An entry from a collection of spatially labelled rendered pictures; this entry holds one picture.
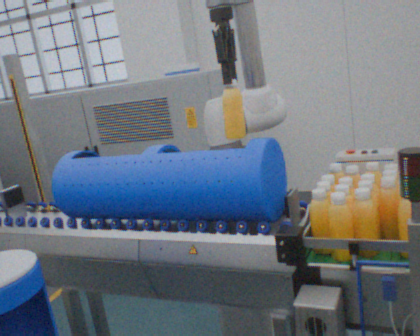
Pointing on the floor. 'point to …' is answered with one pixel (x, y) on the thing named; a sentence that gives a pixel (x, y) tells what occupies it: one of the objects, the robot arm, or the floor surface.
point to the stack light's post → (419, 277)
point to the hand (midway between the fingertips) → (229, 73)
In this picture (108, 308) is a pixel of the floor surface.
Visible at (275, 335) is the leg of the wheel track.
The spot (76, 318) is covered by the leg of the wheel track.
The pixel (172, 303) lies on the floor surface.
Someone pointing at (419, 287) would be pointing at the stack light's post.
